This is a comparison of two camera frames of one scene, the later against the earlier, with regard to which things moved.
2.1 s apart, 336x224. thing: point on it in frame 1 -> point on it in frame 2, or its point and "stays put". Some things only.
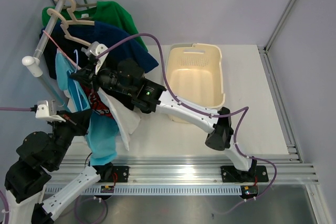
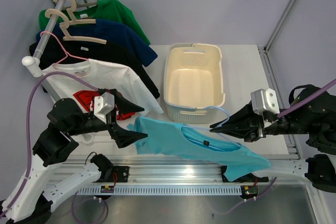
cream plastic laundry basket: x=195 y=73 stays put
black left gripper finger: x=79 y=121 -> x=123 y=138
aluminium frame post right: x=263 y=51 stays put
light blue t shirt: x=102 y=133 -> x=165 y=137
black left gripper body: x=63 y=131 -> x=94 y=123
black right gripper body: x=106 y=79 -> x=259 y=127
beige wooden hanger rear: x=72 y=9 stays put
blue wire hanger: x=74 y=83 -> x=225 y=121
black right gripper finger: x=88 y=74 -> x=242 y=131
